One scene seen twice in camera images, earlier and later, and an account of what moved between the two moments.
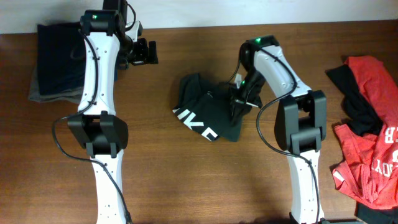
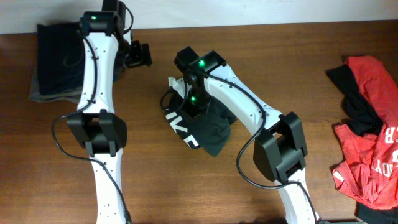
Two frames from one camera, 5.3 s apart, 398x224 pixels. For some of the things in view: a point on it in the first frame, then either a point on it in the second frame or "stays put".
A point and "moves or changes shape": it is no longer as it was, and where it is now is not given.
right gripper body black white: x=247 y=94 to x=196 y=101
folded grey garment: x=70 y=95 stays put
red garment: x=368 y=167 stays put
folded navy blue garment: x=61 y=55 stays put
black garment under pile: x=361 y=115 stays put
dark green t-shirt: x=204 y=107 moves or changes shape
